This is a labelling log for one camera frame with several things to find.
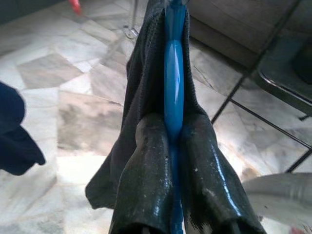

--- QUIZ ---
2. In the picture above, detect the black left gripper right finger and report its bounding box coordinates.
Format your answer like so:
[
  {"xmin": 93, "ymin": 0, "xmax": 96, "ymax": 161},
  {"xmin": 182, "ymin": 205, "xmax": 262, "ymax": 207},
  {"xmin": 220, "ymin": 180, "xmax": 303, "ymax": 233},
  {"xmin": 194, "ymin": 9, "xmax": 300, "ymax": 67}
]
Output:
[{"xmin": 179, "ymin": 114, "xmax": 268, "ymax": 234}]

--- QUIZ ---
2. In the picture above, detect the dark brown fabric sofa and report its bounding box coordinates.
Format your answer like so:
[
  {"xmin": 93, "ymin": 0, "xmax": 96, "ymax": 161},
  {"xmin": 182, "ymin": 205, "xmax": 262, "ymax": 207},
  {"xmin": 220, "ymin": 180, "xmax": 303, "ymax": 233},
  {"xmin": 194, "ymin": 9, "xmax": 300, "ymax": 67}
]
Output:
[{"xmin": 189, "ymin": 0, "xmax": 300, "ymax": 66}]

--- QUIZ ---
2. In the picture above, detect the black t-shirt with green logo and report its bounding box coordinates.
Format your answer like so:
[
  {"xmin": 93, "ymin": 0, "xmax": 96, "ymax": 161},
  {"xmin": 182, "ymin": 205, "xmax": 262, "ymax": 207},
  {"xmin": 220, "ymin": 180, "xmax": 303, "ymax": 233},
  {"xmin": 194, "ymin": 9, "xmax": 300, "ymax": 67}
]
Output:
[{"xmin": 84, "ymin": 0, "xmax": 213, "ymax": 210}]

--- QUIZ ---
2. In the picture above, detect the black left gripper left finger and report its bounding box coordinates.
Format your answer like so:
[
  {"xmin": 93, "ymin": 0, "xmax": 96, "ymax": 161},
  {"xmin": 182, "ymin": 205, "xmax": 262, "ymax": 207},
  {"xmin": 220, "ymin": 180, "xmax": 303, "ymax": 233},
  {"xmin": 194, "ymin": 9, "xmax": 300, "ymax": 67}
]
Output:
[{"xmin": 111, "ymin": 114, "xmax": 175, "ymax": 234}]

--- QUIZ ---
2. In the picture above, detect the red plastic hanger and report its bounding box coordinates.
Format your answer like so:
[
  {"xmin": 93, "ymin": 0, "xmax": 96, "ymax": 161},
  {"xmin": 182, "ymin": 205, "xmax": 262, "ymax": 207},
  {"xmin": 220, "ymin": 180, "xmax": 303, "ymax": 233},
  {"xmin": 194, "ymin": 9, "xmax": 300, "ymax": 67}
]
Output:
[{"xmin": 68, "ymin": 0, "xmax": 82, "ymax": 14}]

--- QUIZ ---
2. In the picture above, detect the black tv console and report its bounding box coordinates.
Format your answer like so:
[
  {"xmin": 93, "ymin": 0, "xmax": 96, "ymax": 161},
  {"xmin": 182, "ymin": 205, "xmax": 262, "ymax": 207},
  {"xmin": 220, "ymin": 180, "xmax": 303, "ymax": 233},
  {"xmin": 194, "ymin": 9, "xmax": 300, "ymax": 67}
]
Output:
[{"xmin": 0, "ymin": 0, "xmax": 71, "ymax": 25}]

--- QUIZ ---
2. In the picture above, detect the blue plastic hanger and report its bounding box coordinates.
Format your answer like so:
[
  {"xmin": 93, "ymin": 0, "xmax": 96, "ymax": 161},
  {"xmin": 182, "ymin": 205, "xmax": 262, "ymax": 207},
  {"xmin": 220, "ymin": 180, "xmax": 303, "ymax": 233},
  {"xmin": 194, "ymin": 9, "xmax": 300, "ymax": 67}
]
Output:
[{"xmin": 163, "ymin": 0, "xmax": 186, "ymax": 234}]

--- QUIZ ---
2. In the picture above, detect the navy polo shirt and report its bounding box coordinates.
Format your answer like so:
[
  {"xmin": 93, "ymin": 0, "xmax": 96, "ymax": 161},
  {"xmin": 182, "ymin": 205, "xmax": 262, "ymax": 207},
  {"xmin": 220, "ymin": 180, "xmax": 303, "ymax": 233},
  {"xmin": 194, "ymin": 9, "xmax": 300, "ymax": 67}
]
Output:
[{"xmin": 0, "ymin": 81, "xmax": 46, "ymax": 176}]

